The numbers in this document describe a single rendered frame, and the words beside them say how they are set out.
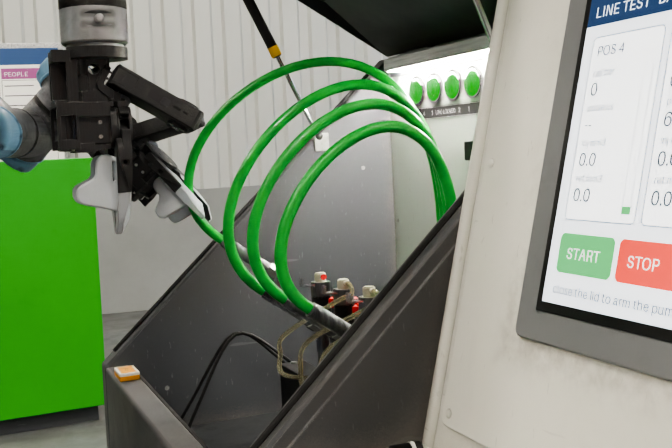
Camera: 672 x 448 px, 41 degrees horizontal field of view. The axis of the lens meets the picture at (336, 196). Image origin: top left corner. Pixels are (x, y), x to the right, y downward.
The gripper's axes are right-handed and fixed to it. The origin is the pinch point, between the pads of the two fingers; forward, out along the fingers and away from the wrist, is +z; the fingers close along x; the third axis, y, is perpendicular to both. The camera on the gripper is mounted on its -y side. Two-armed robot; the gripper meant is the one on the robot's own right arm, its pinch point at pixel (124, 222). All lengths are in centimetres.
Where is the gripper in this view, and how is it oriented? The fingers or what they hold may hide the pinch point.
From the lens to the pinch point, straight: 106.5
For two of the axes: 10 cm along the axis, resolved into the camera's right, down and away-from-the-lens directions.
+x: 4.0, 0.3, -9.2
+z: 0.5, 10.0, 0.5
